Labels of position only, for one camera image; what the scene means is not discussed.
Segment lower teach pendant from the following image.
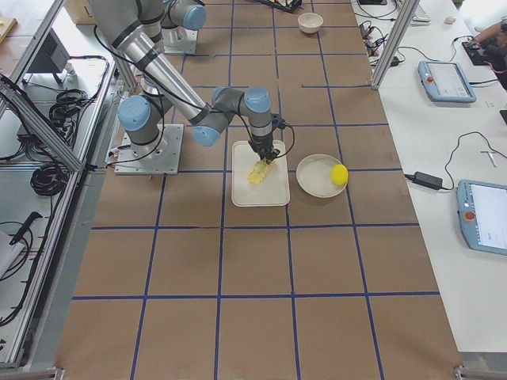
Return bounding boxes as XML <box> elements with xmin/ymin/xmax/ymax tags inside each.
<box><xmin>456</xmin><ymin>180</ymin><xmax>507</xmax><ymax>256</ymax></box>

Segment aluminium frame rail left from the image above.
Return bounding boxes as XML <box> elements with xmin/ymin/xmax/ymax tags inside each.
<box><xmin>1</xmin><ymin>74</ymin><xmax>84</xmax><ymax>172</ymax></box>

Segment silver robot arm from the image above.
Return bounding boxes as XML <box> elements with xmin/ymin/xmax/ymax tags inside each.
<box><xmin>161</xmin><ymin>0</ymin><xmax>207</xmax><ymax>48</ymax></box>
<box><xmin>90</xmin><ymin>1</ymin><xmax>280</xmax><ymax>163</ymax></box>

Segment white rectangular tray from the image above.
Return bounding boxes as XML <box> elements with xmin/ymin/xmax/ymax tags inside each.
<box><xmin>231</xmin><ymin>141</ymin><xmax>290</xmax><ymax>207</ymax></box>

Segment white bowl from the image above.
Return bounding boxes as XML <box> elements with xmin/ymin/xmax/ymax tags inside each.
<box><xmin>297</xmin><ymin>13</ymin><xmax>324</xmax><ymax>34</ymax></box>

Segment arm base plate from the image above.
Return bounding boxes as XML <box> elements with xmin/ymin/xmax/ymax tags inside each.
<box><xmin>162</xmin><ymin>28</ymin><xmax>198</xmax><ymax>55</ymax></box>
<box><xmin>114</xmin><ymin>124</ymin><xmax>184</xmax><ymax>175</ymax></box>

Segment coiled black cables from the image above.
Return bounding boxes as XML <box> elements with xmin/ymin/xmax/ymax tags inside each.
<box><xmin>48</xmin><ymin>89</ymin><xmax>88</xmax><ymax>128</ymax></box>

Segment teach pendant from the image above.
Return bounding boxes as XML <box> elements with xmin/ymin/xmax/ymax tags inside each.
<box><xmin>456</xmin><ymin>180</ymin><xmax>507</xmax><ymax>256</ymax></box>
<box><xmin>417</xmin><ymin>61</ymin><xmax>476</xmax><ymax>104</ymax></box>

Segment upper teach pendant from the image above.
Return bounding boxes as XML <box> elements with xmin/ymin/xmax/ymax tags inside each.
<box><xmin>417</xmin><ymin>61</ymin><xmax>476</xmax><ymax>104</ymax></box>

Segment round white plate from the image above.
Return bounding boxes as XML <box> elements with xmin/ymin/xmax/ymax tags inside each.
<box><xmin>296</xmin><ymin>154</ymin><xmax>348</xmax><ymax>198</ymax></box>

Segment yellow ball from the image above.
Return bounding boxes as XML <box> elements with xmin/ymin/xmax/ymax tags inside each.
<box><xmin>330</xmin><ymin>164</ymin><xmax>349</xmax><ymax>186</ymax></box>

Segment black power adapter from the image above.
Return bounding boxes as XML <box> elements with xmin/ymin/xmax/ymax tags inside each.
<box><xmin>412</xmin><ymin>172</ymin><xmax>443</xmax><ymax>190</ymax></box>

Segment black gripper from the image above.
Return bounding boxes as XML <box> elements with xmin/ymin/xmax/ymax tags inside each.
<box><xmin>249</xmin><ymin>138</ymin><xmax>278</xmax><ymax>159</ymax></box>

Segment aluminium frame post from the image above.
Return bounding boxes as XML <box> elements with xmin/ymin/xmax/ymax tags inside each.
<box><xmin>371</xmin><ymin>0</ymin><xmax>419</xmax><ymax>90</ymax></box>

